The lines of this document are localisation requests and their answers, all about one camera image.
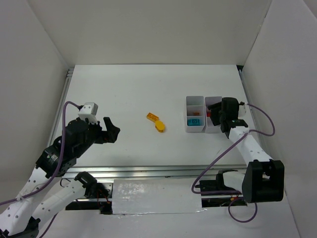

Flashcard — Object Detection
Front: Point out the aluminium rail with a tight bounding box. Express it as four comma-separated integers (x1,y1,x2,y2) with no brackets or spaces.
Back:
236,65,257,126
60,68,74,106
61,165,248,178

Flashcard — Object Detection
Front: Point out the white divided container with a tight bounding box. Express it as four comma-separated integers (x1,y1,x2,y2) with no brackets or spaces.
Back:
184,96,206,133
205,96,222,133

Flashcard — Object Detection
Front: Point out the purple cable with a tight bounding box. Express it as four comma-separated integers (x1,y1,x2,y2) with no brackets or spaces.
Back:
192,103,275,223
0,101,85,238

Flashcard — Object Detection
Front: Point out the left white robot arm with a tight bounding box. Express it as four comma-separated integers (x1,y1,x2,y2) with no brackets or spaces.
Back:
0,117,120,238

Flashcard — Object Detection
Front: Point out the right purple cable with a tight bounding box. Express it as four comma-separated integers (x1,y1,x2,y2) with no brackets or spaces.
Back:
192,103,275,223

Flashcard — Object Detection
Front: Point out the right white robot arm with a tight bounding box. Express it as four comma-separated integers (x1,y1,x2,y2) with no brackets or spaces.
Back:
208,97,285,203

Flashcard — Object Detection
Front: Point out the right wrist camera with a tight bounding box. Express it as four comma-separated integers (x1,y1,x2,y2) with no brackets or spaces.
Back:
238,102,247,118

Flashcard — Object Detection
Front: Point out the yellow oval lego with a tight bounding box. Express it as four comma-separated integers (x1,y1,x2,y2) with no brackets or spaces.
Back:
155,120,165,133

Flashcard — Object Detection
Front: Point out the white foil sheet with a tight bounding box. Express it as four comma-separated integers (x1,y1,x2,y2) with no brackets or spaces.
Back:
112,178,203,215

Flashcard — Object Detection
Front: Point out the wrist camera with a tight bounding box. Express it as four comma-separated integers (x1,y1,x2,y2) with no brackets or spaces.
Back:
238,102,247,118
78,102,98,124

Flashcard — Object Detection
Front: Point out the orange lego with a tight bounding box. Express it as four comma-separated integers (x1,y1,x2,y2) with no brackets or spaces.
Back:
146,113,159,122

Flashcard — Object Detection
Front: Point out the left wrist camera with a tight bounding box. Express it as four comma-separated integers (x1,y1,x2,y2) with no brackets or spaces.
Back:
78,102,98,124

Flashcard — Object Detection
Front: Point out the aluminium front rail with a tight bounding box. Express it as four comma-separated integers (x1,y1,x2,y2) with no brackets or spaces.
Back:
61,165,248,178

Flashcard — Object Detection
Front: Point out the left aluminium rail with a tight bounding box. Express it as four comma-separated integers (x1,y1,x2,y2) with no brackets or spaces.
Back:
60,68,74,106

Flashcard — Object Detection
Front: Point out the right aluminium rail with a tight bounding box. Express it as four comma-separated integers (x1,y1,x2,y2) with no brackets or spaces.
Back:
236,65,257,126

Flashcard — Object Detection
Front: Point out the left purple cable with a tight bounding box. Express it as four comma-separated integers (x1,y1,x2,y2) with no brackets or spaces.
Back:
0,101,85,238

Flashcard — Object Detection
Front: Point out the teal stepped lego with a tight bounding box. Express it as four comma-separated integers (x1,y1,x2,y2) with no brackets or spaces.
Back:
187,118,201,126

